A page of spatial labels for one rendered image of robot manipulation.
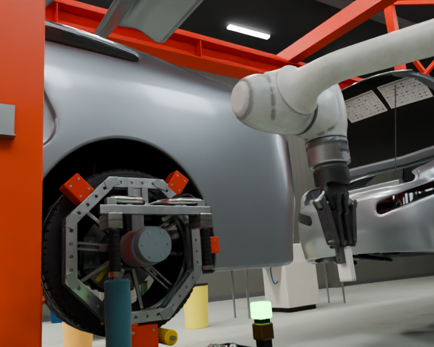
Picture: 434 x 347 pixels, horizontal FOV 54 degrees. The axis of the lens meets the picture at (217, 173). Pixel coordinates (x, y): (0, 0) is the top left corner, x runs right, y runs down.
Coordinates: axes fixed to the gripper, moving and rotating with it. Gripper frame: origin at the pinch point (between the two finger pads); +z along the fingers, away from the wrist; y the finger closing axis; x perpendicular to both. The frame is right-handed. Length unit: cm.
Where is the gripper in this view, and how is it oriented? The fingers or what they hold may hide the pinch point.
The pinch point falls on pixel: (345, 264)
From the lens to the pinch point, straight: 93.4
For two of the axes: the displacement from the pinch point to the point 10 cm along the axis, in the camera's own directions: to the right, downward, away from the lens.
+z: 1.0, 9.7, -2.2
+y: 7.7, 0.7, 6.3
